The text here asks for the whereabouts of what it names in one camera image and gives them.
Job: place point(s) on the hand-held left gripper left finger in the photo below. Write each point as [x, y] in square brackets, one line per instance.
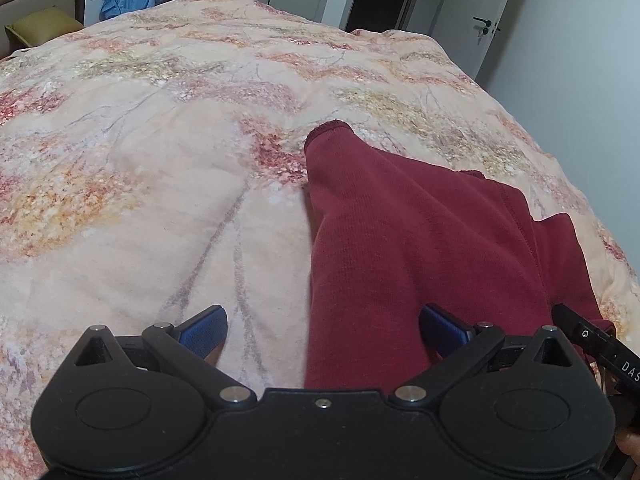
[202, 332]

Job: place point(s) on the maroon knit garment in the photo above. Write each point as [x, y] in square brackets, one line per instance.
[400, 240]

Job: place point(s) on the olive green pillow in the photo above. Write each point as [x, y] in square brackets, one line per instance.
[42, 27]

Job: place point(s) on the floral peach blanket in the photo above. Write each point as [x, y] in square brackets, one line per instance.
[150, 160]

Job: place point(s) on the white room door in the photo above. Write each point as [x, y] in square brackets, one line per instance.
[450, 10]

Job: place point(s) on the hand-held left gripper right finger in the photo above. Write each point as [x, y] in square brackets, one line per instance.
[442, 327]

